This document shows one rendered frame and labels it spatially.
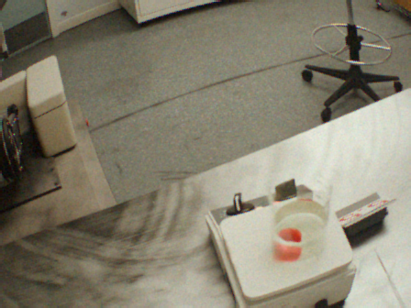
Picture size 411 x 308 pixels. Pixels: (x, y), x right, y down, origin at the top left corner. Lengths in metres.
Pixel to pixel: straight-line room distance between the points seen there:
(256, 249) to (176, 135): 1.58
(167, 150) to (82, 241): 1.35
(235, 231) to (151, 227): 0.17
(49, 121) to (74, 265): 0.84
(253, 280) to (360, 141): 0.35
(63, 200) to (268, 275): 0.95
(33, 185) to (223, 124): 0.94
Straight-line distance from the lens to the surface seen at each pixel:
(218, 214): 0.62
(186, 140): 2.05
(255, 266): 0.51
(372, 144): 0.78
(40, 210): 1.39
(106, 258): 0.67
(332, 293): 0.54
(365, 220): 0.63
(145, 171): 1.96
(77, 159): 1.49
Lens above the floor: 1.24
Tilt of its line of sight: 39 degrees down
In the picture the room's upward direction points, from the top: 10 degrees counter-clockwise
